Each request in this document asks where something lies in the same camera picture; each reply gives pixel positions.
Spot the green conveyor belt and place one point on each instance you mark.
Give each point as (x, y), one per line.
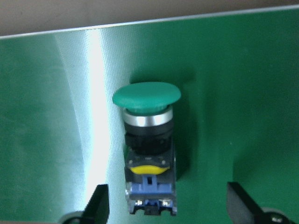
(237, 119)

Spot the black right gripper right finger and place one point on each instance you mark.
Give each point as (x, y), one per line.
(242, 209)

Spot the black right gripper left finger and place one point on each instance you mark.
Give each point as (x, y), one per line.
(96, 211)

